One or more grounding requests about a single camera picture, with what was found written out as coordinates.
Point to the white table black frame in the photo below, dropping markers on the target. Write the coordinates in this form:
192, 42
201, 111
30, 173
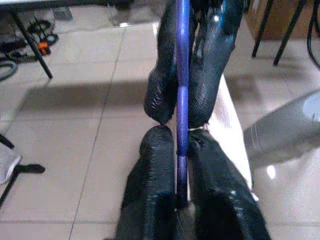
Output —
32, 45

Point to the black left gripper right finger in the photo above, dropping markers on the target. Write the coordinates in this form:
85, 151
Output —
212, 180

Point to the orange black clamp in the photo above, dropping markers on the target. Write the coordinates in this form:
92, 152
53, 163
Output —
44, 47

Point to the black silver clothes rack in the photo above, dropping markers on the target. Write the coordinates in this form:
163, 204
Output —
30, 168

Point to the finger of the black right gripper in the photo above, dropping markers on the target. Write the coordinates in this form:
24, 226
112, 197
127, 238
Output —
205, 87
160, 95

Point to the cardboard box white label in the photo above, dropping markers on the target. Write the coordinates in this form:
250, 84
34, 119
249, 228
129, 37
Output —
278, 20

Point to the black folding chair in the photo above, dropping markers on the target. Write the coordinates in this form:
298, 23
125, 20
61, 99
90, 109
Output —
288, 33

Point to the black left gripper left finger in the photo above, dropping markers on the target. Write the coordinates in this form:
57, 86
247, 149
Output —
155, 162

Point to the purple plastic hanger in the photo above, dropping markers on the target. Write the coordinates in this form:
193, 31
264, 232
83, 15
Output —
182, 112

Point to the cream white stitched garment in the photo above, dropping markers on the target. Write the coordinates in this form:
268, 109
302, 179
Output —
230, 120

